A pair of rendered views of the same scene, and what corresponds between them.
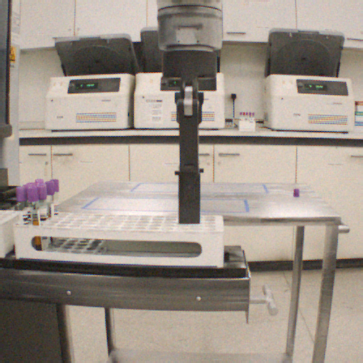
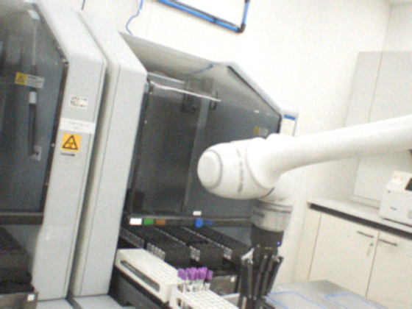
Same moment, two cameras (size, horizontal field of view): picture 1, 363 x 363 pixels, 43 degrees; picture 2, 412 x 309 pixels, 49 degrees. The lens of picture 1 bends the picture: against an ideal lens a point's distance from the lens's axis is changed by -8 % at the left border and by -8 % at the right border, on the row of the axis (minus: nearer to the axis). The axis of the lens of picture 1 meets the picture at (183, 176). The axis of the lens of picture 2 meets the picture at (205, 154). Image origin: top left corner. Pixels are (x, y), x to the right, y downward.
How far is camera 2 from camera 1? 72 cm
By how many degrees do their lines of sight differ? 48
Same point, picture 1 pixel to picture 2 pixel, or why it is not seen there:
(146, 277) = not seen: outside the picture
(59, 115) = (393, 207)
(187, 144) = (243, 281)
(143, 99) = not seen: outside the picture
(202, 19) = (265, 212)
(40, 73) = (397, 160)
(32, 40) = not seen: hidden behind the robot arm
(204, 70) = (263, 242)
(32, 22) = (391, 113)
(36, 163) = (363, 241)
